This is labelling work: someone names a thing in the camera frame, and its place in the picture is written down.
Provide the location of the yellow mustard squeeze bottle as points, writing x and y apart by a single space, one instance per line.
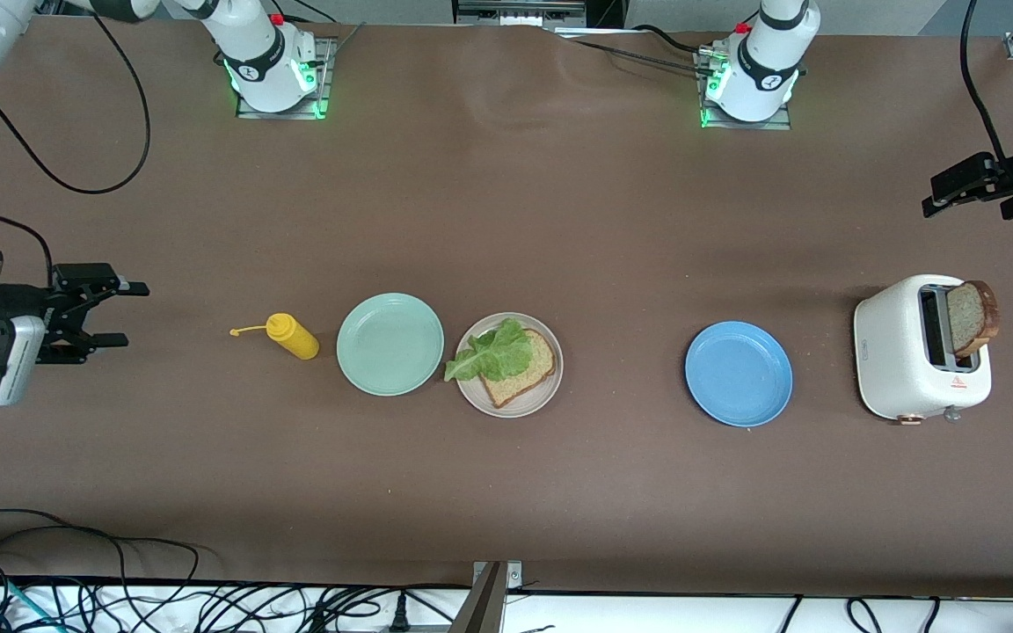
295 337

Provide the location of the grey metal bracket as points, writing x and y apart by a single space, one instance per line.
489 607

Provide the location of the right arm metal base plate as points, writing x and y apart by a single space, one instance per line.
282 115

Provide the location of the mint green plate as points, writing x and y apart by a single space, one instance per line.
389 345

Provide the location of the grey metal frame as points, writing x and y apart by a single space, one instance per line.
520 10

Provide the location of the white toaster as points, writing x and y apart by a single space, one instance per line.
889 352

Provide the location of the brown bread slice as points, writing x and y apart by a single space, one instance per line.
524 382
966 316

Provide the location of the beige plate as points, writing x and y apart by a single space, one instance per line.
476 391

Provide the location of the green lettuce leaf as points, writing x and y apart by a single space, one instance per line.
498 352

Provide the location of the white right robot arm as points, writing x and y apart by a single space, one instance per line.
260 53

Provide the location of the white side bench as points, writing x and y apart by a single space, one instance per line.
647 615

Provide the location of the black power plug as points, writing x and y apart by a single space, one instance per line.
399 620

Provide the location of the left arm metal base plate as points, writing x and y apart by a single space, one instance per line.
748 125

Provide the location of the blue plate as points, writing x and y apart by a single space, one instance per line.
739 374

